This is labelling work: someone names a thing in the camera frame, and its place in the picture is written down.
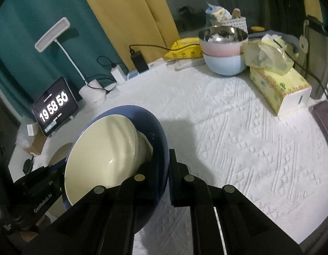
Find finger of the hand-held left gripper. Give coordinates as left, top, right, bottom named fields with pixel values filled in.
left=44, top=163, right=67, bottom=177

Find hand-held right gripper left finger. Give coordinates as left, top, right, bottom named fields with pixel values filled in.
left=22, top=155, right=168, bottom=255

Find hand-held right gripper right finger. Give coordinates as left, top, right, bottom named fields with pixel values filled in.
left=168, top=149, right=304, bottom=255

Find beige plate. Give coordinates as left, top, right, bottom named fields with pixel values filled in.
left=45, top=143, right=74, bottom=217

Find cream bowl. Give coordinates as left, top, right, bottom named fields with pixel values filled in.
left=64, top=115, right=154, bottom=205

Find large blue bowl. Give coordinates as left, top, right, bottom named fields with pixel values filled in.
left=61, top=105, right=170, bottom=234

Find black round stand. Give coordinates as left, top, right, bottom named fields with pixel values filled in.
left=23, top=158, right=34, bottom=174

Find cardboard box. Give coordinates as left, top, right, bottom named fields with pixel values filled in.
left=24, top=131, right=51, bottom=156

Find tablet with clock display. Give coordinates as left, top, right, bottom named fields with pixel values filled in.
left=30, top=76, right=79, bottom=138

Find white textured tablecloth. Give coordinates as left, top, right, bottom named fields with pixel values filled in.
left=7, top=58, right=328, bottom=255

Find white power adapter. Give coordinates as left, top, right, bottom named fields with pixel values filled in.
left=111, top=64, right=126, bottom=85

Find blue and white box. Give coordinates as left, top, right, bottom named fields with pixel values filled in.
left=128, top=58, right=167, bottom=80

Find long white box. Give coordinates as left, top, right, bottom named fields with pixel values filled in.
left=166, top=58, right=207, bottom=71

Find black charger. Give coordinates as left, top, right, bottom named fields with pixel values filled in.
left=130, top=50, right=150, bottom=73

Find light blue bowl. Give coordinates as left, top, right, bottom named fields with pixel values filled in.
left=202, top=52, right=248, bottom=76

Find yellow packet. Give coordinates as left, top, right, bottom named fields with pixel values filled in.
left=164, top=38, right=204, bottom=59

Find white desk lamp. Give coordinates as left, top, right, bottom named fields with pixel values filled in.
left=34, top=17, right=107, bottom=107

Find pink steel-lined bowl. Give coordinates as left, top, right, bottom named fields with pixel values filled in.
left=198, top=26, right=249, bottom=57

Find yellow tissue box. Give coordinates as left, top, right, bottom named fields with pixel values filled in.
left=242, top=34, right=312, bottom=116

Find dark phone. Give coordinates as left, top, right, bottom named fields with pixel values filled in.
left=311, top=101, right=328, bottom=139

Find teal curtain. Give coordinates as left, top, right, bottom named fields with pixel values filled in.
left=0, top=0, right=122, bottom=117

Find white basket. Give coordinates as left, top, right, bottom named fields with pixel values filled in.
left=212, top=17, right=247, bottom=32

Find blue snack bag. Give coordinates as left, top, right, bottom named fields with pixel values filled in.
left=206, top=3, right=232, bottom=26

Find steel thermos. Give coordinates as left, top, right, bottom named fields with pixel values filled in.
left=303, top=18, right=328, bottom=99

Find black lamp cable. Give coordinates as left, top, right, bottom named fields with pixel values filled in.
left=96, top=76, right=118, bottom=95

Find black adapter cable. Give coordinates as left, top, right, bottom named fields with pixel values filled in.
left=96, top=56, right=119, bottom=69

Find black charger cable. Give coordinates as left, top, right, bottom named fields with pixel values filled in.
left=129, top=43, right=173, bottom=55

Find thin black cable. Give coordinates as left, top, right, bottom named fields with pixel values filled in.
left=273, top=38, right=328, bottom=99

